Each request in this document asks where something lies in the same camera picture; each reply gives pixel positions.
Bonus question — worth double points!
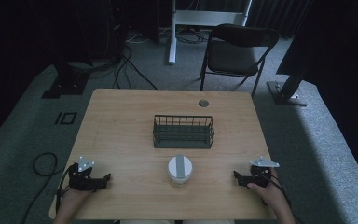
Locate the person's left hand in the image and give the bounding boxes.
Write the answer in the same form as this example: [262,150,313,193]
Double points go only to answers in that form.
[56,186,95,217]

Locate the person's right hand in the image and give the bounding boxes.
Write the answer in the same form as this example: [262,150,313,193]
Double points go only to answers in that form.
[247,176,289,213]

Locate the black floor cables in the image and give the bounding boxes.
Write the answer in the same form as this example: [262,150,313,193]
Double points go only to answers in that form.
[68,27,158,91]

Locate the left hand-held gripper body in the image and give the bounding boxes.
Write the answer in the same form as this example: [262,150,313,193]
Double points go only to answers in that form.
[67,156,101,192]

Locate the white jar with grey lid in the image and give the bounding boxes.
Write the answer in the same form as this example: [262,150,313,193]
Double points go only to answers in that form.
[167,154,194,189]

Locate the white desk frame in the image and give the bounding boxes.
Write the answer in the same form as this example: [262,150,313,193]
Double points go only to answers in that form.
[168,0,254,65]

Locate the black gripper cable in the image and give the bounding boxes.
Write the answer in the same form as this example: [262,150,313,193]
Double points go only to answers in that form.
[21,151,76,224]
[259,173,293,209]

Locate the black folding chair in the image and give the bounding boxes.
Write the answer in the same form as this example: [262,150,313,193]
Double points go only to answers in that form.
[199,23,280,98]

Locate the dark wire basket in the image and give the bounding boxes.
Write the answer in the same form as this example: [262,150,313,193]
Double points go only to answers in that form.
[152,114,215,149]

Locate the black stand with base plate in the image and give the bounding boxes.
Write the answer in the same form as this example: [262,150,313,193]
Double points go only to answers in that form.
[266,62,310,107]
[41,46,91,100]

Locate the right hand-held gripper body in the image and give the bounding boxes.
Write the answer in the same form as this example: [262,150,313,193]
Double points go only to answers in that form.
[245,156,281,189]

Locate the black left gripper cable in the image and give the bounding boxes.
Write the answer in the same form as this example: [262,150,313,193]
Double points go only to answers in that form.
[21,151,76,224]

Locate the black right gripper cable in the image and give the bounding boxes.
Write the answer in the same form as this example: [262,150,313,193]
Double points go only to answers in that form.
[259,173,293,209]

